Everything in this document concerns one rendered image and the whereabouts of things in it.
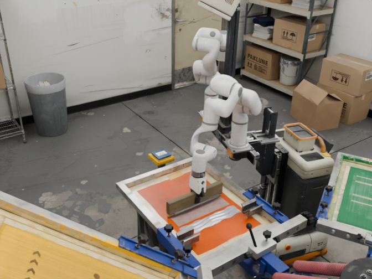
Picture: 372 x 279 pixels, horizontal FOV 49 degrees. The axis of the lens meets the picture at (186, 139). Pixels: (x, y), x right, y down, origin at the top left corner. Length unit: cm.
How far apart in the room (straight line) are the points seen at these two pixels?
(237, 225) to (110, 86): 389
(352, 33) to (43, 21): 390
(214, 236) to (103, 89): 391
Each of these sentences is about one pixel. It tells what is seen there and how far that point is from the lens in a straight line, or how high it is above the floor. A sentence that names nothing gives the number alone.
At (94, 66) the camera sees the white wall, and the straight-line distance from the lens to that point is 557.
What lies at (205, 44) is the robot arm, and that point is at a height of 168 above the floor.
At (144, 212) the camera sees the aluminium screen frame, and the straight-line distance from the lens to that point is 220.
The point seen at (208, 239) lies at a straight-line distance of 210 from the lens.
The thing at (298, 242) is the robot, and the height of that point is 26.
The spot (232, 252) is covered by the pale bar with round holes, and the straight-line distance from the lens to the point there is 192.
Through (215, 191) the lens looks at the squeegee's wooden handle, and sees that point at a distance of 231.
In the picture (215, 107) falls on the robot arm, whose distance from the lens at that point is 205.
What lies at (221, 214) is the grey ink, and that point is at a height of 96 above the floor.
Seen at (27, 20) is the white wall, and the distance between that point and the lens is 517.
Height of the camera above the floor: 237
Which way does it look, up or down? 29 degrees down
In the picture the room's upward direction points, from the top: 1 degrees clockwise
